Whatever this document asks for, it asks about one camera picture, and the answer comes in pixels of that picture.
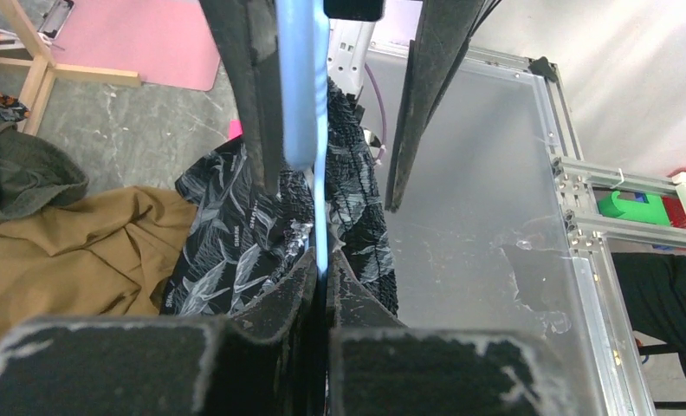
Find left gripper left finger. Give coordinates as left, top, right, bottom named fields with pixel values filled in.
left=0, top=250, right=316, bottom=415

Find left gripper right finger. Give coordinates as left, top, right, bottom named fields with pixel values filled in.
left=327, top=250, right=573, bottom=415

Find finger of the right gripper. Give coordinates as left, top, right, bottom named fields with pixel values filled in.
left=385, top=0, right=493, bottom=212
left=199, top=0, right=283, bottom=193

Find blue wire hanger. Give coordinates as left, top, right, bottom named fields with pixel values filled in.
left=275, top=0, right=329, bottom=284

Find dark leaf print shorts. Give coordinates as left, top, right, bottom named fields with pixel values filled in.
left=160, top=84, right=398, bottom=315

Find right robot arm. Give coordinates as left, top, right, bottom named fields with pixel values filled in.
left=200, top=0, right=495, bottom=211

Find brown shorts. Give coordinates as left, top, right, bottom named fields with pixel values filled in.
left=0, top=186, right=197, bottom=341

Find pink clipboard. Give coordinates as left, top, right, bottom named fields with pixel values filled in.
left=52, top=0, right=221, bottom=92

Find pink plastic clip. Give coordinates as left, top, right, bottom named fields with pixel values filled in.
left=228, top=119, right=243, bottom=140

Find wooden clothes rack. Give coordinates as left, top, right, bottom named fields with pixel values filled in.
left=0, top=0, right=142, bottom=135

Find green plastic part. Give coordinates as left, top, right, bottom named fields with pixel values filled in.
left=597, top=190, right=670, bottom=226

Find olive green garment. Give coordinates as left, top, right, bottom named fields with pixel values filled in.
left=0, top=120, right=89, bottom=222

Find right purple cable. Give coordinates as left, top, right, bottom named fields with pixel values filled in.
left=363, top=62, right=390, bottom=167

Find aluminium frame rail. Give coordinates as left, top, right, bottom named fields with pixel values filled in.
left=552, top=156, right=686, bottom=254

